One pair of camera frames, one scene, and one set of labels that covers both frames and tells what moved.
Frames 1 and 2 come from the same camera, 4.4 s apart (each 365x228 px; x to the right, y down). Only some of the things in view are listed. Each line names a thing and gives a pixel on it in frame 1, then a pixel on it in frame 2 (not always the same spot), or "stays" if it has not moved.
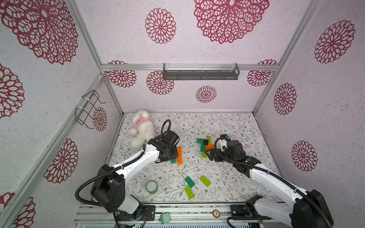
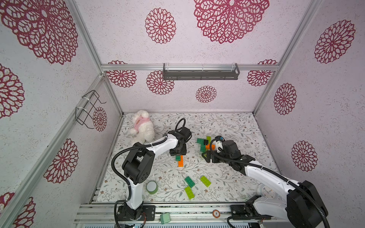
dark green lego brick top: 202,148 stays
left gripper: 175,156 -> 183,152
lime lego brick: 205,181 stays
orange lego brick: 210,146 stays
